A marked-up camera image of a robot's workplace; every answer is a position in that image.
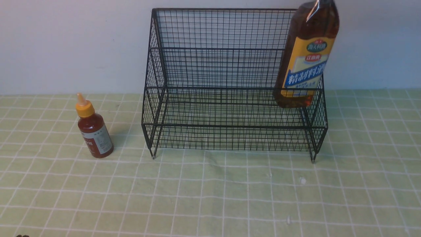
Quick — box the small red sauce bottle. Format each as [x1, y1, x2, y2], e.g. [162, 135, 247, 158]
[75, 93, 114, 158]

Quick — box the large cooking wine bottle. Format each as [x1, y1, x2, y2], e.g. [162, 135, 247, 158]
[273, 0, 340, 108]

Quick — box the black wire mesh rack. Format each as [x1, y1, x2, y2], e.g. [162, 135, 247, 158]
[141, 8, 328, 163]

